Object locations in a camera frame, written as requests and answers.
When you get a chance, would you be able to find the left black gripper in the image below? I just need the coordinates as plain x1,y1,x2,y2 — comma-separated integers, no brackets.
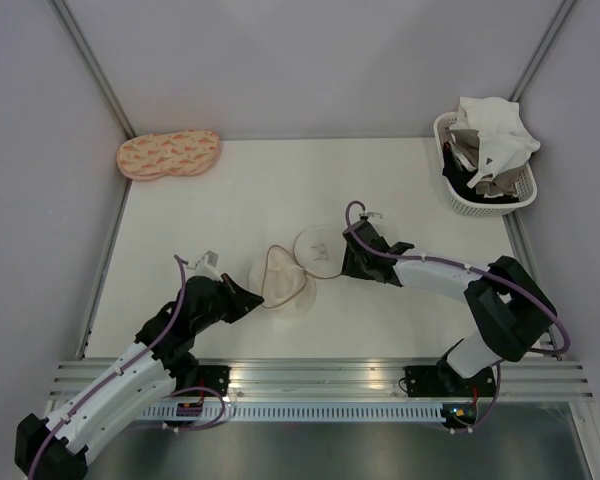
192,273,264,334

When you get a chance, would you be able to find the white bra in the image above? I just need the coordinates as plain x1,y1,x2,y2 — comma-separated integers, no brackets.
449,97,541,187

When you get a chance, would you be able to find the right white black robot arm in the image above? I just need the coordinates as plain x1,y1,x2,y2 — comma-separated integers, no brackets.
342,218,556,398

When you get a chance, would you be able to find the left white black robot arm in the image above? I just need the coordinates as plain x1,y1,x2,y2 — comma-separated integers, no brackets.
15,274,264,479

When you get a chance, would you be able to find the pink carrot print bra case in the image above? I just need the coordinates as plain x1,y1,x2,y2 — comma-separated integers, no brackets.
116,130,222,181

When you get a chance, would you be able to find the beige bra in basket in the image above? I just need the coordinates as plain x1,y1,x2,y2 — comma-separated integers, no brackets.
447,129,524,198

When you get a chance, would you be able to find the white plastic basket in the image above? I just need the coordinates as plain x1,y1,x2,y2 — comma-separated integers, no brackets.
433,112,537,217

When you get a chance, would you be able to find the black garment in basket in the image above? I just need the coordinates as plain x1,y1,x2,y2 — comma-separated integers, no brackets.
442,142,518,204

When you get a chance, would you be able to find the white garment in basket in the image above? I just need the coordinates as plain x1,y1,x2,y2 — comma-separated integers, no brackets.
450,143,476,171

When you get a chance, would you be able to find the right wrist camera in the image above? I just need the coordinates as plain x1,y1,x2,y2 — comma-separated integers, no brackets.
359,211,385,221

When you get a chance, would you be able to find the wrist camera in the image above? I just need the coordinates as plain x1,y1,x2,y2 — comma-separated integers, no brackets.
359,211,385,221
193,250,221,281

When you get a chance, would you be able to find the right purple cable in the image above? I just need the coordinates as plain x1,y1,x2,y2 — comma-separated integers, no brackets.
343,200,574,359

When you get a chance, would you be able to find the purple cable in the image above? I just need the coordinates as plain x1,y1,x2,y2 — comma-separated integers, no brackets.
27,254,229,479
343,200,574,359

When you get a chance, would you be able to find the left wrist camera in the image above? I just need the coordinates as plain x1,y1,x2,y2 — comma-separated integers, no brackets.
193,250,221,281

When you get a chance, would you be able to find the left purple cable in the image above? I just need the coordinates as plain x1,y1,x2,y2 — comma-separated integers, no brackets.
27,254,229,479

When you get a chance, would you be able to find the aluminium mounting rail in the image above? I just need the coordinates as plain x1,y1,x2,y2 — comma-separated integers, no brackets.
49,357,596,401

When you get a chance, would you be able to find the white slotted cable duct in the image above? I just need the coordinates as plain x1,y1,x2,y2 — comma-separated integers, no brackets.
137,401,445,423

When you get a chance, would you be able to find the right aluminium corner post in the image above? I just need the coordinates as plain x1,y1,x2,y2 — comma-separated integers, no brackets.
508,0,580,102

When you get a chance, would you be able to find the aluminium corner post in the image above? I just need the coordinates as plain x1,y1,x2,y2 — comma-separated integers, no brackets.
48,0,136,139
508,0,580,102

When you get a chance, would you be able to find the left aluminium corner post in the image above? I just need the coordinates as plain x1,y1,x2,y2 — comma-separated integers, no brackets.
48,0,136,139

